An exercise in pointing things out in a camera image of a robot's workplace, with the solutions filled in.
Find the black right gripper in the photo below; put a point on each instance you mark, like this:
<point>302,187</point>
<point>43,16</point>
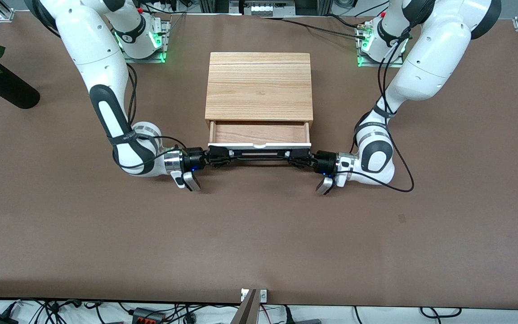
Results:
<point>193,160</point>

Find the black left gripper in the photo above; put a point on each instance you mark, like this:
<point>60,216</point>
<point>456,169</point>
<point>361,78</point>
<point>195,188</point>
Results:
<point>323,161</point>

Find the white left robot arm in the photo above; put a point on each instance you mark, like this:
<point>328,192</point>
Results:
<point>434,58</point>

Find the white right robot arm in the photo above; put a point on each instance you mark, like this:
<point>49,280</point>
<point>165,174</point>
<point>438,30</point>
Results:
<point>97,54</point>

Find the light wooden drawer cabinet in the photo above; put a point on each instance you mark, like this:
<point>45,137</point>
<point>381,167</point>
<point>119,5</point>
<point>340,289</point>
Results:
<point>259,85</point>

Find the small brown tape patch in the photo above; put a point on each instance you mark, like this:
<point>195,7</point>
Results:
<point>402,218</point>

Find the white socket strip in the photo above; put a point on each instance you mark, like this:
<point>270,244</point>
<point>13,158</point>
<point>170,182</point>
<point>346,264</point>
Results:
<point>261,8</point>

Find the grey box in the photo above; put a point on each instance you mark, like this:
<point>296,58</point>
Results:
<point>308,321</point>

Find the black box with orange connectors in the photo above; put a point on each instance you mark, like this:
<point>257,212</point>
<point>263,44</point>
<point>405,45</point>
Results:
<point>146,317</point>

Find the black cylindrical vase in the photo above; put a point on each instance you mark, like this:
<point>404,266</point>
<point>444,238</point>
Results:
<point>7,87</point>

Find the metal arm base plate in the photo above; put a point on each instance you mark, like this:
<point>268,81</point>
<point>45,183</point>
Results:
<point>165,40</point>
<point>376,65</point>

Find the small metal bracket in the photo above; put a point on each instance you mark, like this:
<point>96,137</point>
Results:
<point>263,295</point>

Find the aluminium frame post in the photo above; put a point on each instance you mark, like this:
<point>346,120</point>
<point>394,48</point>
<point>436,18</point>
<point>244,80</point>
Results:
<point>214,5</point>

